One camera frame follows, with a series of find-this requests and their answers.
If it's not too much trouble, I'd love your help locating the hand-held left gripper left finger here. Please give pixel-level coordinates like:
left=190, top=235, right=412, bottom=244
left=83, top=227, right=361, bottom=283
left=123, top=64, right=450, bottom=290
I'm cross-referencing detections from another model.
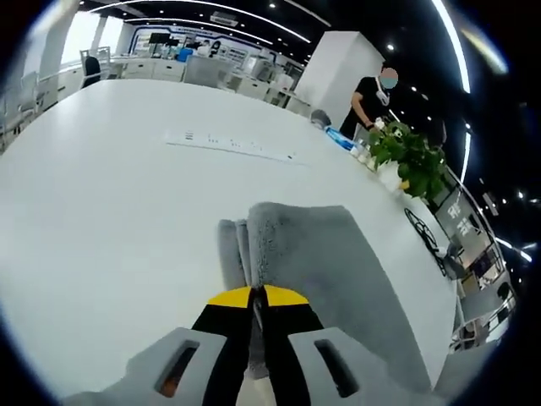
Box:
left=63, top=285, right=254, bottom=406

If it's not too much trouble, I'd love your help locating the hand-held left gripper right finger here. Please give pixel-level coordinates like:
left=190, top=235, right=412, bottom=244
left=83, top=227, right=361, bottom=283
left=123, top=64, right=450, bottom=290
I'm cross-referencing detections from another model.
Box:
left=257, top=283, right=447, bottom=406

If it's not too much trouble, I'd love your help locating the grey towel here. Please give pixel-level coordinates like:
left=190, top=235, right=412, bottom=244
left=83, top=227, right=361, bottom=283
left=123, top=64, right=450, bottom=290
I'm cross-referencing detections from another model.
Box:
left=217, top=201, right=433, bottom=392

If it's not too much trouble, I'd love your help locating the person's left hand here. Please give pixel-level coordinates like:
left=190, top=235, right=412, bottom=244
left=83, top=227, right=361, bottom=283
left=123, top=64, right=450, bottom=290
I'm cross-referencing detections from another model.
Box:
left=236, top=377, right=278, bottom=406

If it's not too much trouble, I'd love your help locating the white table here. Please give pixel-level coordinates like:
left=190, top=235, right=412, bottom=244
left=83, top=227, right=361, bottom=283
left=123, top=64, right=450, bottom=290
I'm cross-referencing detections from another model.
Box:
left=0, top=78, right=464, bottom=401

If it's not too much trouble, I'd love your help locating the table socket panel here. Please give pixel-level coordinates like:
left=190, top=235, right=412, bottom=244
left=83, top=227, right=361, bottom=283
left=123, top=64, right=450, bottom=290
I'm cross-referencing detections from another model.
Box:
left=166, top=129, right=310, bottom=167

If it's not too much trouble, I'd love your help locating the blue packet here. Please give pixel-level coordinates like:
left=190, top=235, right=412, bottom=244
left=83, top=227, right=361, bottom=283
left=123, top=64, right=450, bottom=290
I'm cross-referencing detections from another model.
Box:
left=324, top=125, right=361, bottom=152

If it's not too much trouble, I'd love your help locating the glass railing panel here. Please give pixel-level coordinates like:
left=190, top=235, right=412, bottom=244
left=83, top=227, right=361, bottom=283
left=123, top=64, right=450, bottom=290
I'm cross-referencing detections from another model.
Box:
left=434, top=177, right=516, bottom=352

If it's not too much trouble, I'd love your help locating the green potted plant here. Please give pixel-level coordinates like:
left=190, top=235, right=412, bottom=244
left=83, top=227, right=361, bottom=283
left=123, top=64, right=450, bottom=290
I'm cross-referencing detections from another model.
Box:
left=369, top=121, right=450, bottom=200

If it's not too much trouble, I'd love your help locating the grey round object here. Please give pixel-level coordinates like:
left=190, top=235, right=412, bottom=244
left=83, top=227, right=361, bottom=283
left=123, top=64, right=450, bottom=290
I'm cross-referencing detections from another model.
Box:
left=309, top=108, right=333, bottom=129

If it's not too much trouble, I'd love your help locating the grey partition panel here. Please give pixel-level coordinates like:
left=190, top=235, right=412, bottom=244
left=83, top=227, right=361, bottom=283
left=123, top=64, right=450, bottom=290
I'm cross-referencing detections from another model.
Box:
left=183, top=54, right=236, bottom=88

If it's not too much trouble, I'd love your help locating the white low cabinet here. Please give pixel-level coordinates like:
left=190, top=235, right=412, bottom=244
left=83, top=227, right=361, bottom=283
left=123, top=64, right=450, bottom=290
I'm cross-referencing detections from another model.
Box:
left=105, top=57, right=187, bottom=82

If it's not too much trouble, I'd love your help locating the black office chair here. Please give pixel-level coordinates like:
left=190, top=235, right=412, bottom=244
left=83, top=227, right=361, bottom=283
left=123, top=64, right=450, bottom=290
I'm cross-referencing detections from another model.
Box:
left=79, top=48, right=103, bottom=89

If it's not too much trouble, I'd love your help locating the white office chair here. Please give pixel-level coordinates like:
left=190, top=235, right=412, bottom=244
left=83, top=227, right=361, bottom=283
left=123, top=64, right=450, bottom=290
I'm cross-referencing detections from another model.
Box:
left=15, top=70, right=48, bottom=118

